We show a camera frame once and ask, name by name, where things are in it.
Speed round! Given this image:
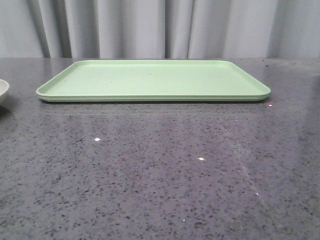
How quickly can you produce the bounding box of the cream round plate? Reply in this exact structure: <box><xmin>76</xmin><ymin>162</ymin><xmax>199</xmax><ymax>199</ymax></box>
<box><xmin>0</xmin><ymin>79</ymin><xmax>10</xmax><ymax>104</ymax></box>

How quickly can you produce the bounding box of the grey pleated curtain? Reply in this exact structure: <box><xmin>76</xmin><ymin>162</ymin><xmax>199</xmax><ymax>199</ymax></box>
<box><xmin>0</xmin><ymin>0</ymin><xmax>320</xmax><ymax>59</ymax></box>

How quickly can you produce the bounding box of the green plastic tray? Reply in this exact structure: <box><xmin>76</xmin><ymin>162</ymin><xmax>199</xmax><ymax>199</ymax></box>
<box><xmin>36</xmin><ymin>60</ymin><xmax>271</xmax><ymax>103</ymax></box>

